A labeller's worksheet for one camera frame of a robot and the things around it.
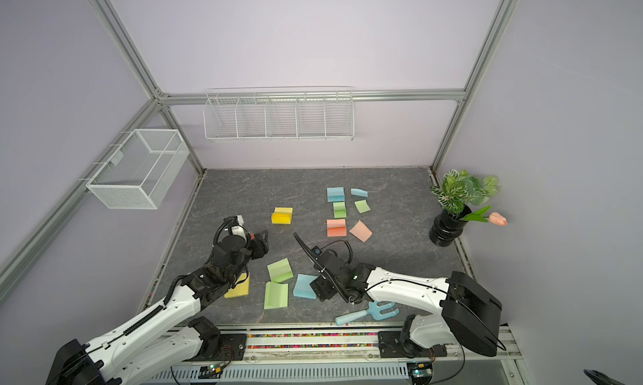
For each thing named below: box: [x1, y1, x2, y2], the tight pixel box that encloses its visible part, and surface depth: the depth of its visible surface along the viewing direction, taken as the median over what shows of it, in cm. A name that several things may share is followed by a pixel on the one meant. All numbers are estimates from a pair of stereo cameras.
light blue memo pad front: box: [293, 273, 319, 299], surface depth 87 cm
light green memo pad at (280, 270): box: [267, 257, 294, 283], surface depth 90 cm
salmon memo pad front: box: [326, 218, 348, 237], surface depth 101 cm
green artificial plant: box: [430, 168, 500, 219], surface depth 82 cm
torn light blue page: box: [349, 188, 369, 198], surface depth 114 cm
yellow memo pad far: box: [271, 206, 294, 225], surface depth 104 cm
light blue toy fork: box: [334, 300, 401, 326], surface depth 81 cm
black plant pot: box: [428, 204, 473, 247], surface depth 90 cm
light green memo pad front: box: [264, 281, 289, 309], surface depth 84 cm
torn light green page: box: [354, 199, 371, 215], surface depth 111 cm
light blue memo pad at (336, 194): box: [326, 186, 345, 202], surface depth 114 cm
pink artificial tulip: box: [462, 205, 509, 226], surface depth 74 cm
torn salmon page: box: [349, 219, 374, 243], surface depth 101 cm
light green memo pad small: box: [333, 201, 348, 219], surface depth 107 cm
